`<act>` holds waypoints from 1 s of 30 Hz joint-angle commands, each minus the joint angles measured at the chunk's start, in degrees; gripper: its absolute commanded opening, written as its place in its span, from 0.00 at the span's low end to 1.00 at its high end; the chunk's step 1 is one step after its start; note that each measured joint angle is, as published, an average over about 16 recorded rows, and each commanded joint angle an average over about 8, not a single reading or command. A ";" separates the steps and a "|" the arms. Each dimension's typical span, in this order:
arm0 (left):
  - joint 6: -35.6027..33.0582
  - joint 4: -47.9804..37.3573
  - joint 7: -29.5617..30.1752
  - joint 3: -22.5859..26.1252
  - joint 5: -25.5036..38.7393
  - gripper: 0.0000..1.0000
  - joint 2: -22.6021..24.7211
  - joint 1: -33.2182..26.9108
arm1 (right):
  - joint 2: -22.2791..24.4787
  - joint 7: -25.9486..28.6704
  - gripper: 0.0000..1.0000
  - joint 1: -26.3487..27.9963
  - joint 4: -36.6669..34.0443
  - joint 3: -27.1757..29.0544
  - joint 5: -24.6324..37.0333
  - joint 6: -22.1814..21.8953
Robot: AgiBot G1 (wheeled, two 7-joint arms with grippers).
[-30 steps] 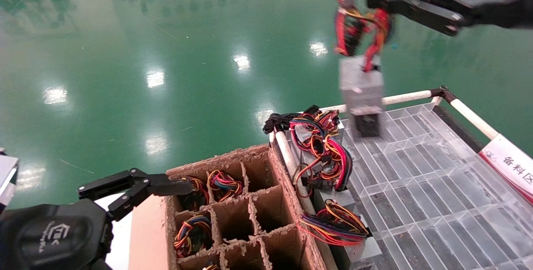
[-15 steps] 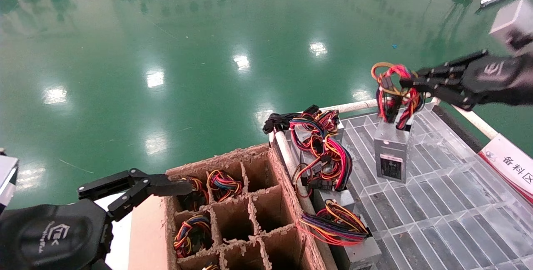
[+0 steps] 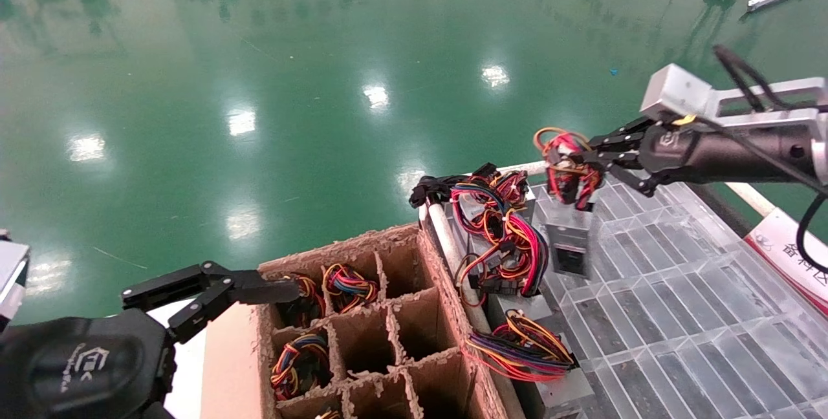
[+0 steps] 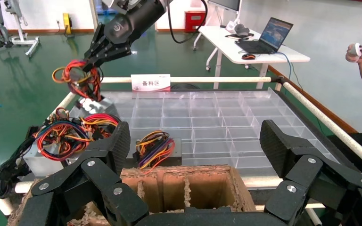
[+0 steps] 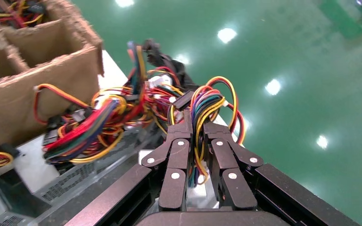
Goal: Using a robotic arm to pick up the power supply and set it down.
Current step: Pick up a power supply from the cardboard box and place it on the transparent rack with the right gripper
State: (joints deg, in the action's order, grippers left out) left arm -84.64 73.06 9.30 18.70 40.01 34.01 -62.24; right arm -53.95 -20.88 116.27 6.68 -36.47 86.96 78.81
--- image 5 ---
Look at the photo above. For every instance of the brown cardboard divider box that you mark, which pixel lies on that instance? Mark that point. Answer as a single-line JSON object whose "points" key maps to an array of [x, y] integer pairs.
{"points": [[28, 99]]}

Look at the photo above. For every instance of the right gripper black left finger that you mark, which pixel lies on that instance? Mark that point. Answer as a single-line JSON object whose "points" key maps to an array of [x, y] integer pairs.
{"points": [[178, 156]]}

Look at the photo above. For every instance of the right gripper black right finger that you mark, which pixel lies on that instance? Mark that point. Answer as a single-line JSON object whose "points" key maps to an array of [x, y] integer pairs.
{"points": [[227, 159]]}

